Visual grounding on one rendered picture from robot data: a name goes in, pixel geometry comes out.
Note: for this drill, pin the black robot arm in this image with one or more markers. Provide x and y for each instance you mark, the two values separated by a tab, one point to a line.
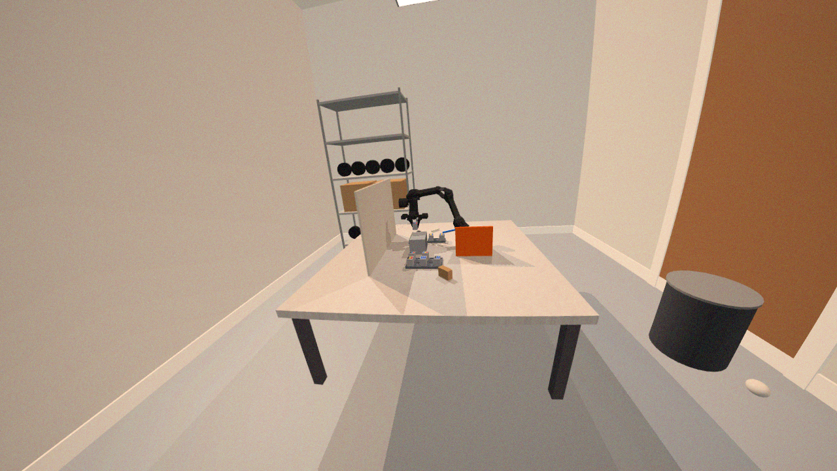
415	194

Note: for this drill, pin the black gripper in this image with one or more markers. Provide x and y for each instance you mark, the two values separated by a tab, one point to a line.
420	217

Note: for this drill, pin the beige flat panel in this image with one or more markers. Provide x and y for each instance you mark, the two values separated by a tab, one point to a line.
376	221

